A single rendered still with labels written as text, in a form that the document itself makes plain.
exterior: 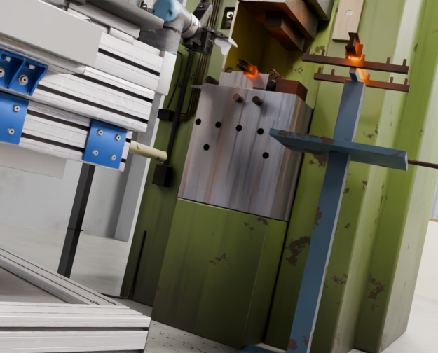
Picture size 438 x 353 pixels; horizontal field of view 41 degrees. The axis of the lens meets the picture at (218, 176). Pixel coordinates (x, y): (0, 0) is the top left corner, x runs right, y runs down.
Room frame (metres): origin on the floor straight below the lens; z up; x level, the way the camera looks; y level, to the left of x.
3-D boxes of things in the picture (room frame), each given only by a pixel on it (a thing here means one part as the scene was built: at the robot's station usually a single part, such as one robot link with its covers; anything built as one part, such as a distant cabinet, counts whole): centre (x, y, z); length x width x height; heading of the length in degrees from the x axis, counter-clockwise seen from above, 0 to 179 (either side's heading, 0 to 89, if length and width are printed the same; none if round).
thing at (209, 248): (2.38, -0.16, 0.23); 0.56 x 0.38 x 0.47; 154
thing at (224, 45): (1.85, 0.07, 0.97); 0.09 x 0.03 x 0.06; 118
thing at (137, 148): (2.27, 0.34, 0.62); 0.44 x 0.05 x 0.05; 154
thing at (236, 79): (2.39, -0.10, 0.96); 0.42 x 0.20 x 0.09; 154
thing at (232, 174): (2.38, -0.16, 0.69); 0.56 x 0.38 x 0.45; 154
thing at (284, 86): (2.18, -0.20, 0.95); 0.12 x 0.09 x 0.07; 154
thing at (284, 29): (2.42, -0.14, 1.24); 0.30 x 0.07 x 0.06; 154
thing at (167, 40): (1.65, 0.25, 0.88); 0.11 x 0.08 x 0.11; 94
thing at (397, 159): (1.83, -0.36, 0.73); 0.40 x 0.30 x 0.02; 70
